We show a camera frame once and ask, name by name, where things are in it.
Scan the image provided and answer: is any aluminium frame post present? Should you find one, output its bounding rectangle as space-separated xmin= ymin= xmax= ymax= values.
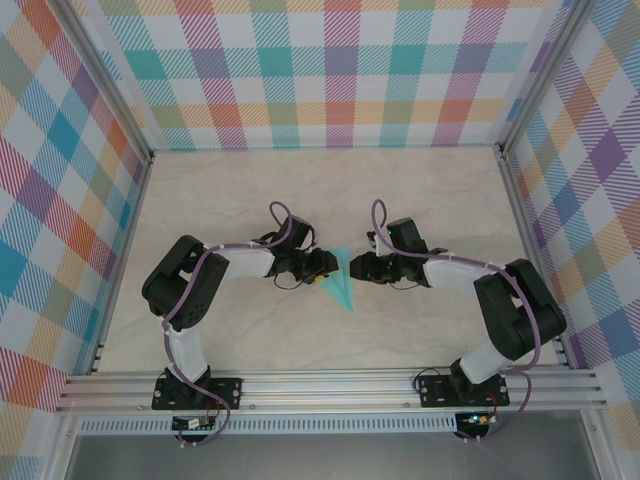
xmin=49 ymin=0 xmax=156 ymax=164
xmin=497 ymin=0 xmax=601 ymax=156

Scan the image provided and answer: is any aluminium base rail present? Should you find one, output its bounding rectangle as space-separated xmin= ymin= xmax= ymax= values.
xmin=54 ymin=367 xmax=609 ymax=414

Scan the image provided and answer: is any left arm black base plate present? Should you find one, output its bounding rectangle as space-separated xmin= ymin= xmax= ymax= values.
xmin=152 ymin=374 xmax=244 ymax=411

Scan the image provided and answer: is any teal paper sheet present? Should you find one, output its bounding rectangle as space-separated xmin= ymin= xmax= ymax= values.
xmin=319 ymin=247 xmax=357 ymax=314

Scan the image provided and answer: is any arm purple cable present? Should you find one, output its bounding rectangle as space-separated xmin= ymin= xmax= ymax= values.
xmin=162 ymin=201 xmax=316 ymax=448
xmin=370 ymin=199 xmax=544 ymax=444

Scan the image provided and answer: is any aluminium side rail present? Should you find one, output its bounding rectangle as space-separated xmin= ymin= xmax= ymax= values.
xmin=87 ymin=152 xmax=156 ymax=376
xmin=497 ymin=144 xmax=574 ymax=371

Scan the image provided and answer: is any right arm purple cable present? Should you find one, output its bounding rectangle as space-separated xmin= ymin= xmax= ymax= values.
xmin=370 ymin=199 xmax=544 ymax=444

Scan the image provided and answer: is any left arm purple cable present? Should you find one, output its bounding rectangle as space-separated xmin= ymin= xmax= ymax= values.
xmin=162 ymin=201 xmax=316 ymax=448

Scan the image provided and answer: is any slotted grey cable duct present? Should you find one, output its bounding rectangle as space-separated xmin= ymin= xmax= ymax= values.
xmin=74 ymin=413 xmax=464 ymax=435

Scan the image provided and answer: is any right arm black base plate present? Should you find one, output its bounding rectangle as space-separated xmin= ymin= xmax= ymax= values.
xmin=417 ymin=374 xmax=510 ymax=409

